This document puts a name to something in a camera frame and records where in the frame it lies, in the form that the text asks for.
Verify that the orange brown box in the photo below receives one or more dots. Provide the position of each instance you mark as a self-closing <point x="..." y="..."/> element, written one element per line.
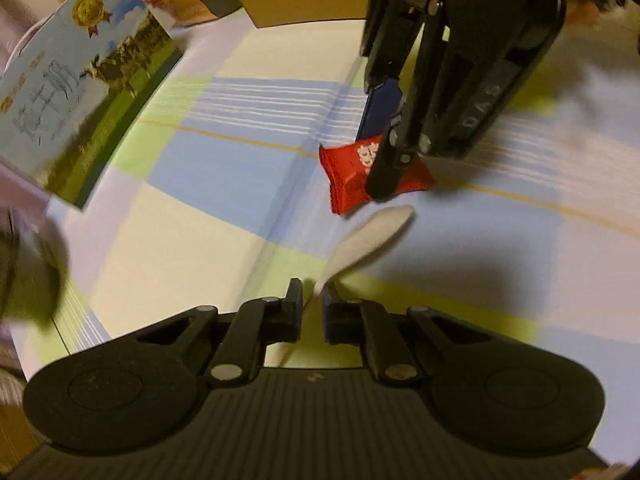
<point x="182" y="10"/>

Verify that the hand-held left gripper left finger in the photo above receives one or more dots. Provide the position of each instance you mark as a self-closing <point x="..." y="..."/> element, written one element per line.
<point x="295" y="310"/>

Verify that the red candy packet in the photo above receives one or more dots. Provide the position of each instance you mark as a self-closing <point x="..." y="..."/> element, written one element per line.
<point x="347" y="175"/>

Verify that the blue milk carton box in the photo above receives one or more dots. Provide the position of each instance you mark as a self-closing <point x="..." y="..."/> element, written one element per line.
<point x="75" y="85"/>

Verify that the white plastic spoon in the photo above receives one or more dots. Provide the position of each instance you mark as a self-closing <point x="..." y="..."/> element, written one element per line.
<point x="370" y="232"/>

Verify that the wrapped stack of dark bowls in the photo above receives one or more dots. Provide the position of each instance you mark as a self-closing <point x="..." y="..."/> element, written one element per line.
<point x="30" y="275"/>

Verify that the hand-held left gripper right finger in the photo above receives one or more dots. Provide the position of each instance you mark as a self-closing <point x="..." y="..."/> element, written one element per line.
<point x="331" y="312"/>

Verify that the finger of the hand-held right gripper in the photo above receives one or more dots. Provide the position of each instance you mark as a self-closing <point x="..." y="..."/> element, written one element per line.
<point x="387" y="170"/>
<point x="382" y="110"/>

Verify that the desktop with checked tablecloth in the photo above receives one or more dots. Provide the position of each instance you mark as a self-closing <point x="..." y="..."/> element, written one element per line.
<point x="225" y="185"/>

